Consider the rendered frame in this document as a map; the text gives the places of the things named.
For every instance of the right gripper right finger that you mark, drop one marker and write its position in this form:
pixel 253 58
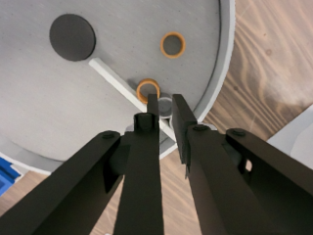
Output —
pixel 226 193

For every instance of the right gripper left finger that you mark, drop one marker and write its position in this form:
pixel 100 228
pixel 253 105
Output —
pixel 71 199

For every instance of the bronze bushing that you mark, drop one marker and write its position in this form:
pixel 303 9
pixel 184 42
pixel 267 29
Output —
pixel 183 45
pixel 140 96

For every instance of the blue rectangular tray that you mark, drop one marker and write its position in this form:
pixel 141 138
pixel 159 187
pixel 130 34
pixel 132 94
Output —
pixel 7 175

